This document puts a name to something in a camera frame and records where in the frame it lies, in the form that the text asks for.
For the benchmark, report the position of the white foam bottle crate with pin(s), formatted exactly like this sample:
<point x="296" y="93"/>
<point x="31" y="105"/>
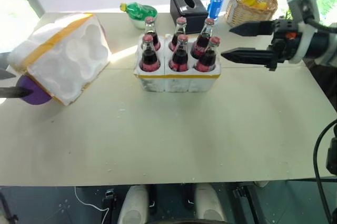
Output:
<point x="179" y="82"/>

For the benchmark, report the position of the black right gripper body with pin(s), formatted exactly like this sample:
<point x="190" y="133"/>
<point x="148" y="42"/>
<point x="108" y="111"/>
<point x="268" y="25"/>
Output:
<point x="283" y="37"/>

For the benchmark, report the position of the white robot leg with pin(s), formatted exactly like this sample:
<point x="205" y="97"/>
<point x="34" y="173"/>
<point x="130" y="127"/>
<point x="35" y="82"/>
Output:
<point x="209" y="204"/>
<point x="133" y="205"/>

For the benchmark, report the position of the black table frame leg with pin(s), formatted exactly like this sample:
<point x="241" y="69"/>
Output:
<point x="248" y="200"/>
<point x="109" y="204"/>

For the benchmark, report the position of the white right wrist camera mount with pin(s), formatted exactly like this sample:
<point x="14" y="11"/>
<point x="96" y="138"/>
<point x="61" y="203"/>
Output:
<point x="300" y="0"/>

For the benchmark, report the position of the yellow item in basket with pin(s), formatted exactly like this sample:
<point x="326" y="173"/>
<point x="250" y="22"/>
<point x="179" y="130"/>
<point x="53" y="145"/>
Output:
<point x="254" y="2"/>

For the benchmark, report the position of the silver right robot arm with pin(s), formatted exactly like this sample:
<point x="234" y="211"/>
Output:
<point x="322" y="46"/>

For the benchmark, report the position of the white bowl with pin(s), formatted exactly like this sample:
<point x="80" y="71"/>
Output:
<point x="138" y="23"/>

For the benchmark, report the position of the green plastic bottle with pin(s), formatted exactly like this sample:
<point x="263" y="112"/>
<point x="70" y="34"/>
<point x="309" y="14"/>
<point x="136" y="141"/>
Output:
<point x="139" y="10"/>

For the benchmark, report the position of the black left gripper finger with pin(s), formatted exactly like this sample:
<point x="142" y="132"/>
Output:
<point x="6" y="74"/>
<point x="14" y="92"/>

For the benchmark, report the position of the glass cola bottle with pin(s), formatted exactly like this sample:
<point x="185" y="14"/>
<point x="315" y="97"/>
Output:
<point x="206" y="61"/>
<point x="201" y="42"/>
<point x="178" y="33"/>
<point x="149" y="59"/>
<point x="179" y="59"/>
<point x="150" y="34"/>

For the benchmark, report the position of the white foam taped box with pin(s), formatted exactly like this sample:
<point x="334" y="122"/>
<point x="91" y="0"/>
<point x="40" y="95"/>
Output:
<point x="65" y="55"/>

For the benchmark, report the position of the black tissue box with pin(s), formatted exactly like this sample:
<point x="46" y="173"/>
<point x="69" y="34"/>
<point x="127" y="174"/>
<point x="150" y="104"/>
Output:
<point x="187" y="13"/>

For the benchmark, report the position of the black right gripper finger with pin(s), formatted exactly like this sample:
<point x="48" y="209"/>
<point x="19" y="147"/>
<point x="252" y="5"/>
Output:
<point x="250" y="28"/>
<point x="250" y="55"/>

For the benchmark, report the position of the purple round plate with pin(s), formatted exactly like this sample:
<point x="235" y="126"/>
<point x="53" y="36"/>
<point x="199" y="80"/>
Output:
<point x="35" y="95"/>

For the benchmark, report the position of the wicker basket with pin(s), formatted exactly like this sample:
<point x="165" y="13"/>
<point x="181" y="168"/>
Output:
<point x="250" y="15"/>

